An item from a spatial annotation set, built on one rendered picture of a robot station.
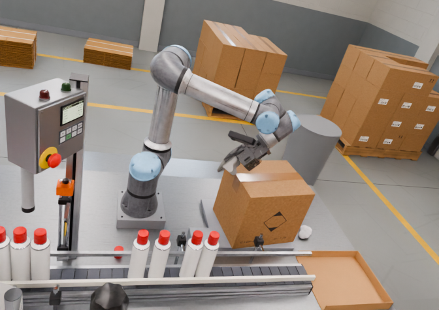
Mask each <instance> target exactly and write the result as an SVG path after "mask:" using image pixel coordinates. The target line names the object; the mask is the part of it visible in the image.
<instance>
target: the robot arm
mask: <svg viewBox="0 0 439 310"><path fill-rule="evenodd" d="M190 68H191V56H190V54H189V52H188V51H187V50H186V49H185V48H184V47H182V46H179V45H172V46H167V47H166V48H164V49H163V51H161V52H160V53H158V54H157V55H156V56H155V57H154V58H153V59H152V61H151V63H150V74H151V76H152V78H153V79H154V81H155V82H156V83H157V91H156V95H155V102H154V109H153V114H152V120H151V125H150V131H149V136H147V137H146V138H145V139H144V143H143V148H142V152H141V153H137V154H136V155H134V156H133V158H132V159H131V162H130V165H129V177H128V182H127V190H126V191H125V193H124V194H123V196H122V199H121V202H120V207H121V209H122V211H123V212H124V213H125V214H126V215H128V216H130V217H134V218H139V219H141V218H147V217H150V216H152V215H153V214H154V213H155V212H156V211H157V205H158V202H157V197H156V193H155V192H156V189H157V182H158V179H159V177H160V175H161V173H162V172H163V170H164V168H165V167H166V165H167V163H168V162H169V161H170V159H171V155H172V149H171V146H172V143H171V141H170V140H169V138H170V134H171V129H172V122H173V119H174V113H175V109H176V104H177V100H178V95H181V94H185V95H187V96H190V97H192V98H194V99H197V100H198V101H201V102H203V103H206V104H208V105H211V106H213V107H214V108H217V109H219V110H222V111H224V112H227V113H228V114H231V115H233V116H235V117H238V118H240V119H243V120H244V121H247V122H249V123H251V124H254V125H256V127H257V129H258V130H259V134H258V135H256V137H257V139H258V140H257V141H256V140H255V139H254V138H252V137H249V136H246V135H243V134H240V133H237V132H234V131H229V134H228V136H229V137H230V138H231V140H233V141H237V142H240V143H243V144H241V145H240V146H238V147H236V148H235V149H234V150H232V151H231V152H230V153H228V155H227V156H226V157H225V158H224V159H223V160H222V162H221V164H220V165H219V167H218V169H217V171H218V172H221V171H224V170H226V171H228V172H229V173H230V174H231V175H235V174H236V168H237V167H238V166H239V165H240V163H241V164H243V166H244V167H245V168H246V169H247V170H248V171H250V170H252V169H254V168H255V167H256V166H257V165H259V164H260V159H261V158H262V157H264V156H265V155H266V154H268V155H270V154H271V152H270V150H269V148H272V147H273V146H275V145H276V144H277V143H278V142H280V141H281V140H283V139H284V138H285V137H287V136H288V135H290V134H291V133H293V132H294V131H295V130H297V129H298V128H299V127H300V125H301V122H300V120H299V119H298V117H297V116H296V115H295V113H294V112H293V111H291V110H289V111H288V112H286V111H285V109H284V107H283V106H282V105H281V104H280V102H279V100H278V99H277V98H276V96H275V94H274V93H273V92H272V91H271V90H270V89H266V90H264V91H262V92H260V93H259V94H258V95H257V96H256V97H255V98H254V101H253V100H251V99H249V98H247V97H245V96H243V95H240V94H238V93H235V92H234V91H231V90H229V89H227V88H224V87H222V86H220V85H218V84H215V83H213V82H211V81H209V80H206V79H204V78H201V77H200V76H197V75H195V74H193V73H191V71H190ZM235 156H236V157H235ZM261 161H262V159H261Z"/></svg>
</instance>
